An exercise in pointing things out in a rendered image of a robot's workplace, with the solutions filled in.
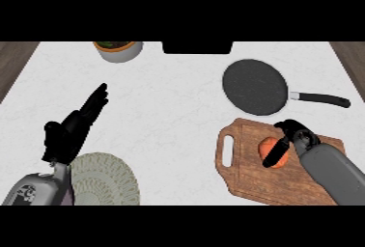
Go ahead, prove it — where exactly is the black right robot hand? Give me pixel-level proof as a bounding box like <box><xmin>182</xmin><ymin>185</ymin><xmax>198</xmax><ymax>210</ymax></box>
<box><xmin>262</xmin><ymin>119</ymin><xmax>315</xmax><ymax>169</ymax></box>

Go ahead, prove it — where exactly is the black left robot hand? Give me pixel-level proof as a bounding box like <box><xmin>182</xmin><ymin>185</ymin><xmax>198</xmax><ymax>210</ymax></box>
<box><xmin>40</xmin><ymin>82</ymin><xmax>110</xmax><ymax>165</ymax></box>

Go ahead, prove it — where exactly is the orange squash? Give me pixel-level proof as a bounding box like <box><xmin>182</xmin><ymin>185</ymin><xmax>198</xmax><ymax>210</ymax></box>
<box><xmin>257</xmin><ymin>136</ymin><xmax>291</xmax><ymax>169</ymax></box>

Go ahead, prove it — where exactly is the brown wooden cutting board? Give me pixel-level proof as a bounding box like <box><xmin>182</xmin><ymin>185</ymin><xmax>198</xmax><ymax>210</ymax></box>
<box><xmin>215</xmin><ymin>117</ymin><xmax>346</xmax><ymax>206</ymax></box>

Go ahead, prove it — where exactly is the black frying pan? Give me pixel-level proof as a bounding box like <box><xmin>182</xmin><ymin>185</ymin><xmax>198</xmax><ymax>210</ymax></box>
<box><xmin>222</xmin><ymin>58</ymin><xmax>352</xmax><ymax>117</ymax></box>

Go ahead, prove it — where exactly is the pale green patterned plate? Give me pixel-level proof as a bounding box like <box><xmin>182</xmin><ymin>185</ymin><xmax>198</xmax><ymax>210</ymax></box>
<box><xmin>68</xmin><ymin>151</ymin><xmax>142</xmax><ymax>206</ymax></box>

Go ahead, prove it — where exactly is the potted plant in white pot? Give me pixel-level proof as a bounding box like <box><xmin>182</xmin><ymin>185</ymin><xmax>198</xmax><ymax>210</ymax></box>
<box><xmin>92</xmin><ymin>41</ymin><xmax>144</xmax><ymax>64</ymax></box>

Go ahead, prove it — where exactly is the black appliance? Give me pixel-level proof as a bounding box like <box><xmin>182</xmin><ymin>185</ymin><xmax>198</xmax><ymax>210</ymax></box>
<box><xmin>161</xmin><ymin>41</ymin><xmax>235</xmax><ymax>55</ymax></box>

